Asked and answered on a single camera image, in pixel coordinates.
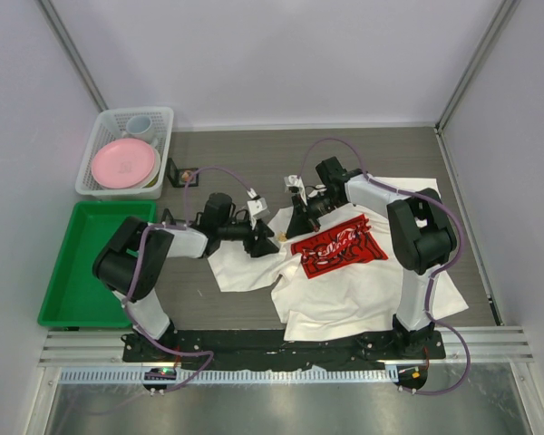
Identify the white printed t-shirt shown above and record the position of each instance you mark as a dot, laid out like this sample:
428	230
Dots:
339	281

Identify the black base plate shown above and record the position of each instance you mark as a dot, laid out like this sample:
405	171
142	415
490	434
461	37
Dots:
267	350

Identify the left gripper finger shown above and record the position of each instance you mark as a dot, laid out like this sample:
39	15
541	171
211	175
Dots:
261	229
263	246

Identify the pink plate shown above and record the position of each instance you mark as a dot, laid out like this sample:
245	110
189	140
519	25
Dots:
122	163

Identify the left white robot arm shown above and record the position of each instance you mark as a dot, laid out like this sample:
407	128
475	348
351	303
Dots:
130	263

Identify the black box with orange brooch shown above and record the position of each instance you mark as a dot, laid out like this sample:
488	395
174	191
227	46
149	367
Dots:
179	178

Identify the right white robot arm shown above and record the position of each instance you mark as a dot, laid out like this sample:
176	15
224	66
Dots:
424	234

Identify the white slotted cable duct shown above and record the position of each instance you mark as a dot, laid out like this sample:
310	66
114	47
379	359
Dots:
160	375

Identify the yellow-green plate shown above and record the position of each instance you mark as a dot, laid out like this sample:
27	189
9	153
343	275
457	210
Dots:
154	174

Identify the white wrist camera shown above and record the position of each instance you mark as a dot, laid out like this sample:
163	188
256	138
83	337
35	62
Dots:
257	207
295	185

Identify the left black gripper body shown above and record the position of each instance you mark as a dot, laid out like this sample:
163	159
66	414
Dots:
250	240

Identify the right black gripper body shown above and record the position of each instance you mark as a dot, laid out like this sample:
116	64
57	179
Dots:
311	209

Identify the light blue cup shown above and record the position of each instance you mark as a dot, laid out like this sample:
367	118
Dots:
141	127

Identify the white plastic basket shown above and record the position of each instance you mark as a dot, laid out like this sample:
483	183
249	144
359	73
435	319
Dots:
111	125

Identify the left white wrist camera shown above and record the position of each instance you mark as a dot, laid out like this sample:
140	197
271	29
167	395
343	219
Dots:
257	207

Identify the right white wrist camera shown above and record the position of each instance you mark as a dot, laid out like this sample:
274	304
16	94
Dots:
295	185

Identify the green plastic tray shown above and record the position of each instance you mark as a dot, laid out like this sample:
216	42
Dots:
74	297

